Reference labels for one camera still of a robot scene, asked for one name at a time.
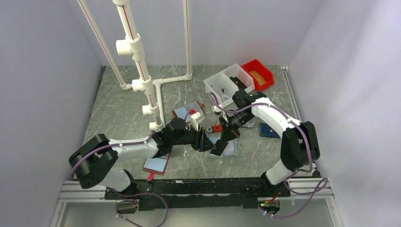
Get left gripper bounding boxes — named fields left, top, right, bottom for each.
left=171, top=122, right=216, bottom=152

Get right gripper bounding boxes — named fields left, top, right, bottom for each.
left=219, top=110, right=255, bottom=144

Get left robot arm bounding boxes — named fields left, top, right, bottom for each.
left=69, top=118, right=215, bottom=199

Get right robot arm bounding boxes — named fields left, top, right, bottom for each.
left=208, top=90, right=320, bottom=196

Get brown card holder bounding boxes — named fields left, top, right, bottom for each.
left=172, top=101, right=206, bottom=122

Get navy blue card holder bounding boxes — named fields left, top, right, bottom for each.
left=259, top=123, right=280, bottom=139

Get red card holder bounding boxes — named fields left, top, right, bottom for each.
left=142, top=154, right=170, bottom=175

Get grey parts in bin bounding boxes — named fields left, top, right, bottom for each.
left=211, top=85, right=230, bottom=102

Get white divided bin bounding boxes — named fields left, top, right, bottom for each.
left=203, top=64, right=255, bottom=107

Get black part in bin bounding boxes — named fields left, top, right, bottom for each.
left=230, top=77, right=247, bottom=90

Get yellow item in red bin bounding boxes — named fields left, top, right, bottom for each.
left=250, top=70, right=266, bottom=86

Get red plastic bin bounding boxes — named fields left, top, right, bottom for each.
left=241, top=59, right=274, bottom=91

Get red handled adjustable wrench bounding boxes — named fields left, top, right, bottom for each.
left=206, top=120, right=255, bottom=134

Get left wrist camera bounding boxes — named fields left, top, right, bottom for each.
left=187, top=109, right=206, bottom=131

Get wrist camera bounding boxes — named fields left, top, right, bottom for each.
left=187, top=109, right=206, bottom=131
left=211, top=105, right=224, bottom=117

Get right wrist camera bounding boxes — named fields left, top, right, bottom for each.
left=211, top=105, right=224, bottom=117

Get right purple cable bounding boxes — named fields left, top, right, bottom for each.
left=208, top=91, right=330, bottom=219

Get purple cable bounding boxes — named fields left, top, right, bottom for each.
left=69, top=131, right=168, bottom=226
left=208, top=91, right=330, bottom=219

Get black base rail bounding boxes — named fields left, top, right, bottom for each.
left=105, top=177, right=290, bottom=211

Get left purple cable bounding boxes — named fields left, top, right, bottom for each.
left=69, top=131, right=168, bottom=226

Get white pvc pipe frame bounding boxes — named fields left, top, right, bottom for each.
left=77, top=0, right=193, bottom=131

